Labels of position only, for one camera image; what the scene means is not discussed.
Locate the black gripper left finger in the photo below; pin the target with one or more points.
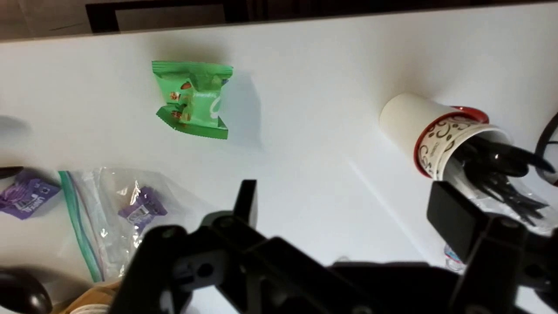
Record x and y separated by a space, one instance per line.
191 273

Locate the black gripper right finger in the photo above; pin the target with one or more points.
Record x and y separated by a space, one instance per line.
498 262

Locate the green snack packet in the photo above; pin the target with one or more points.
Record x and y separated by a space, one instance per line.
193 98

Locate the purple packet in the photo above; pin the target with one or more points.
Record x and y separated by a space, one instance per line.
141 206
26 194

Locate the black plastic cutlery bunch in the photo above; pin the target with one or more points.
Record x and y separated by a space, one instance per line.
498 168

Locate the clear zip bag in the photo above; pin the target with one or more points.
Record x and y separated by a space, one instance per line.
110 227

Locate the patterned paper cup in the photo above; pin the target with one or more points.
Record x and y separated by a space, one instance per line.
444 145

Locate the black spoon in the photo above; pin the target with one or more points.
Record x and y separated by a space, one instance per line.
19 294

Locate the dark wood cabinet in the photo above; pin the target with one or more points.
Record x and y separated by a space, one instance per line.
289 11

